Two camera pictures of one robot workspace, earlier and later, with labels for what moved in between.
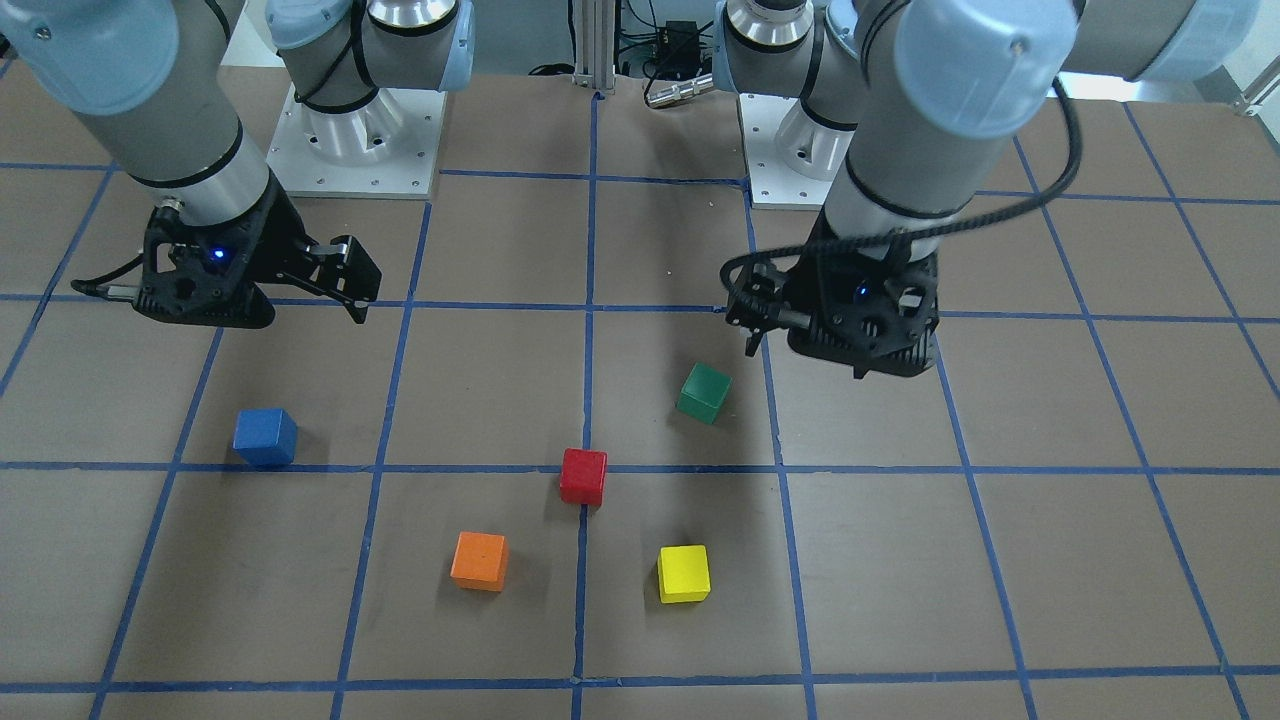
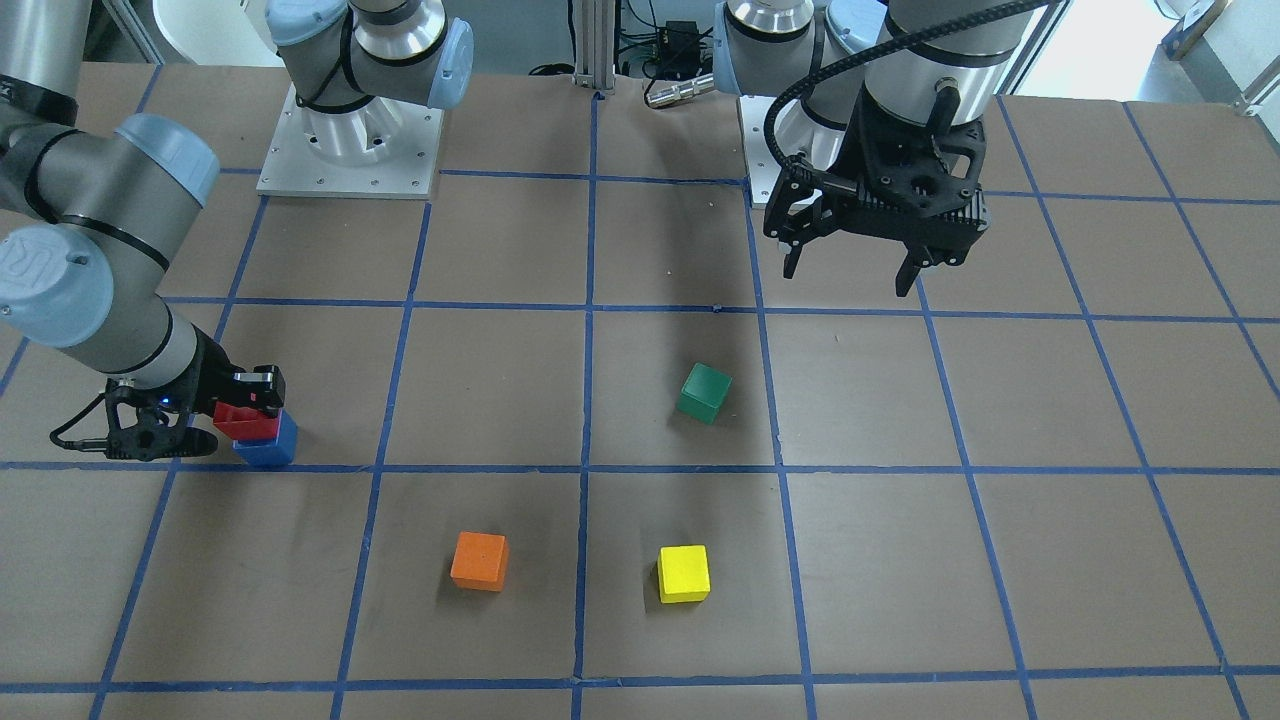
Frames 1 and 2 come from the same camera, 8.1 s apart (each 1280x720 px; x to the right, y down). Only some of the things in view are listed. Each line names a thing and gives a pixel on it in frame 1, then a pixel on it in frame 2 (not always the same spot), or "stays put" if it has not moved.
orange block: x=481 y=560 stays put
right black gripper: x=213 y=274 -> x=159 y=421
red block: x=583 y=476 -> x=243 y=423
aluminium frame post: x=594 y=42 stays put
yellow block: x=683 y=573 stays put
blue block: x=266 y=437 stays put
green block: x=703 y=392 stays put
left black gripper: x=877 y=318 -> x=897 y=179
